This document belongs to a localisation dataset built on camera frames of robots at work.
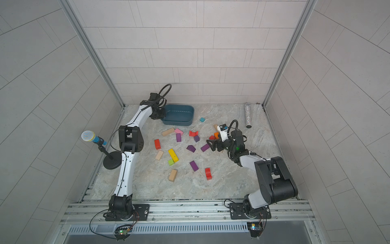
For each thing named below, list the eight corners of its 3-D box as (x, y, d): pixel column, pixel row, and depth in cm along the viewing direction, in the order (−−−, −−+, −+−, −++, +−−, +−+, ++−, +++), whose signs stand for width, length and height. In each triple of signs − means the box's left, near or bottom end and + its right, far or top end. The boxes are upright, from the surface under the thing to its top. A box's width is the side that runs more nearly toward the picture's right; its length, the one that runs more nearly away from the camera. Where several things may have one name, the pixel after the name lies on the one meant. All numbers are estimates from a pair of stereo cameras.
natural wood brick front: (168, 180, 83) (167, 179, 81) (172, 169, 87) (171, 168, 85) (174, 182, 82) (173, 180, 81) (177, 171, 86) (177, 169, 84)
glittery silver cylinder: (245, 127, 105) (246, 125, 102) (244, 104, 119) (245, 102, 117) (250, 128, 104) (251, 125, 102) (249, 105, 119) (250, 102, 116)
